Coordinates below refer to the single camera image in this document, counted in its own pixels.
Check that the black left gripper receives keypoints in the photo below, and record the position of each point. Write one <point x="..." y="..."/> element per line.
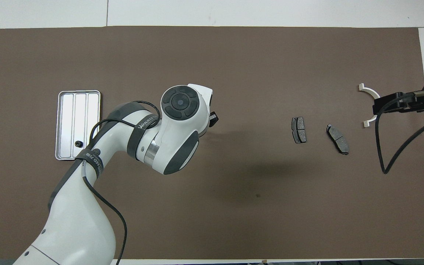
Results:
<point x="214" y="119"/>

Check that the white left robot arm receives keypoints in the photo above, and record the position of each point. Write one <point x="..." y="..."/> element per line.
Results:
<point x="76" y="221"/>

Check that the silver metal tray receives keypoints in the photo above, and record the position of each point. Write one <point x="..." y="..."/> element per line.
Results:
<point x="68" y="121"/>

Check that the dark rectangular brake pad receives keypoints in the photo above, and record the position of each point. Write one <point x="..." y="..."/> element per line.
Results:
<point x="299" y="129"/>

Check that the brown table mat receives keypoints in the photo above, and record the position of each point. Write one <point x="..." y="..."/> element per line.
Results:
<point x="256" y="206"/>

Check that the dark curved brake pad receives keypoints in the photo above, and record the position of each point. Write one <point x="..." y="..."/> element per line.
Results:
<point x="338" y="139"/>

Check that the white curved plastic bracket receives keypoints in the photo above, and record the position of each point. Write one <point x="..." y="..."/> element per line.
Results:
<point x="367" y="89"/>

